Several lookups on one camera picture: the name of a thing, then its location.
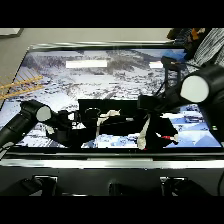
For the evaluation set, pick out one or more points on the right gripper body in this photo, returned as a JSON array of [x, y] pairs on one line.
[[147, 102]]

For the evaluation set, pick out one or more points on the silver frame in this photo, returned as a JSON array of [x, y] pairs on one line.
[[100, 163]]

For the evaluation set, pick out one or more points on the white striped shirt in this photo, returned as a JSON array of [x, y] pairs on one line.
[[210, 46]]

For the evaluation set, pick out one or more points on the heap of clothes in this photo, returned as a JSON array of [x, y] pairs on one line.
[[181, 38]]

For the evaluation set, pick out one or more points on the yellow wooden rack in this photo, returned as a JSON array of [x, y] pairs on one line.
[[20, 87]]

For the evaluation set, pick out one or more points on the black garment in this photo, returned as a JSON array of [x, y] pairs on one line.
[[116, 130]]

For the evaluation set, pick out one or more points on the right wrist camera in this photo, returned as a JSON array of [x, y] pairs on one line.
[[170, 62]]

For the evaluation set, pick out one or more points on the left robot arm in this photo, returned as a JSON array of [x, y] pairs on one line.
[[23, 121]]

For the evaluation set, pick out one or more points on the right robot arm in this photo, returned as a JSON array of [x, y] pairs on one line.
[[196, 88]]

